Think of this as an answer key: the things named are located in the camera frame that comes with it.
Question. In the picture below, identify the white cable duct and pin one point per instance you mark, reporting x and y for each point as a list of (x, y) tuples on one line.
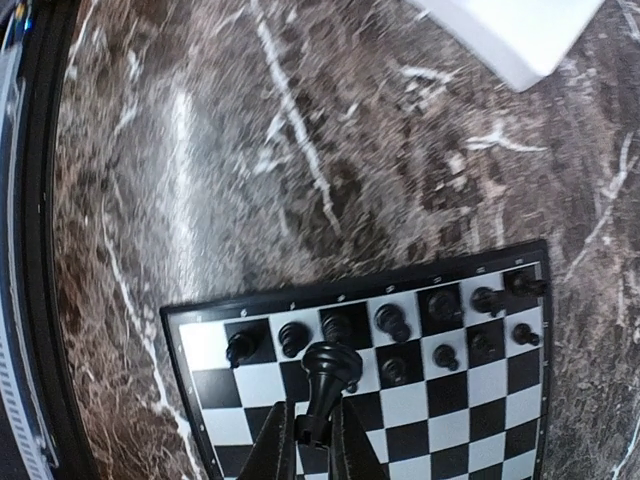
[(19, 397)]

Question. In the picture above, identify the white plastic tray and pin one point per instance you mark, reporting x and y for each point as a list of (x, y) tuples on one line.
[(520, 41)]

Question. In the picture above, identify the black white chess board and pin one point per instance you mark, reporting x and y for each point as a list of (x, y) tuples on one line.
[(487, 420)]

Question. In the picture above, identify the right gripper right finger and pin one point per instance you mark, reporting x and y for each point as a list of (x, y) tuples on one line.
[(351, 455)]

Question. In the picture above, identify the black chess piece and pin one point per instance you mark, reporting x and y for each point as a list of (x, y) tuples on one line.
[(520, 284), (241, 346), (294, 338), (336, 328)]

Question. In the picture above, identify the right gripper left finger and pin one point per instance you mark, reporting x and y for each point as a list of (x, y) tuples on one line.
[(273, 456)]

